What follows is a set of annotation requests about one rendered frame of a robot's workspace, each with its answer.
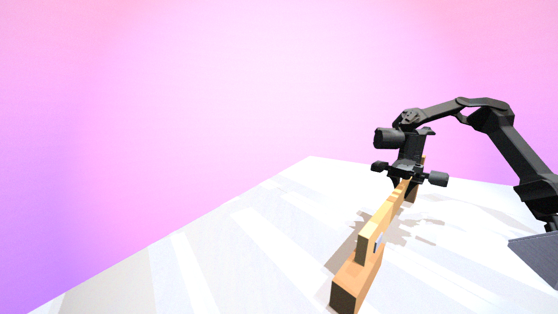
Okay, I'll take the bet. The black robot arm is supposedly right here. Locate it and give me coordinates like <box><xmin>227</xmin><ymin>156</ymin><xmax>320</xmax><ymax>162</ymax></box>
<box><xmin>373</xmin><ymin>97</ymin><xmax>558</xmax><ymax>232</ymax></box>

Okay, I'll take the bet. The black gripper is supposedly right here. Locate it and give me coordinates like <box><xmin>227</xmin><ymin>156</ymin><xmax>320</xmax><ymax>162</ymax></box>
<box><xmin>370</xmin><ymin>149</ymin><xmax>449</xmax><ymax>199</ymax></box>

